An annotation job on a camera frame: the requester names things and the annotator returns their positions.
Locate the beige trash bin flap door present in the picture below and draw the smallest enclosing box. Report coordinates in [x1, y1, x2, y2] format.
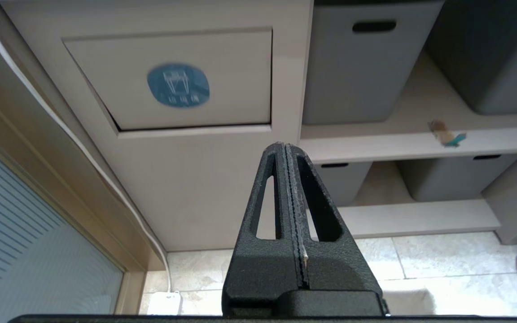
[63, 28, 273, 133]

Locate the white power adapter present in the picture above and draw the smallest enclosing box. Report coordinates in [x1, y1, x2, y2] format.
[147, 292, 183, 316]

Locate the white cable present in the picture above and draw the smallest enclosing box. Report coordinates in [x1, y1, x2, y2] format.
[0, 2, 172, 294]

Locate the large grey storage bin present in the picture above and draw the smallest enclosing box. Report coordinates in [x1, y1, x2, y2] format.
[425, 0, 517, 115]
[302, 0, 445, 125]

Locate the frosted glass door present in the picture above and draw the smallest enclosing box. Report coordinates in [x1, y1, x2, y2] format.
[0, 135, 124, 323]

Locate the blue round trash sticker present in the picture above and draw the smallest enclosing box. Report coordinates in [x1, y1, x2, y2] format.
[147, 63, 210, 108]

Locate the beige shelf unit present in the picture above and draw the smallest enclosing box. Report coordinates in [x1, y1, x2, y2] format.
[298, 49, 517, 240]

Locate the beige counter cabinet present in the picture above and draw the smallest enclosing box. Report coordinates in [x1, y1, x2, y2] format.
[0, 0, 314, 252]

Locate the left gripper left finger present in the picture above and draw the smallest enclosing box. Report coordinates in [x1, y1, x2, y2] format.
[222, 142, 302, 317]

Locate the small torn wrapper scrap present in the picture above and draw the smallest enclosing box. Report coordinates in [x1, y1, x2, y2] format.
[428, 120, 467, 148]

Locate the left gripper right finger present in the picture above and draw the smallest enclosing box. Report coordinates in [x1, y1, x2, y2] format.
[285, 144, 389, 316]

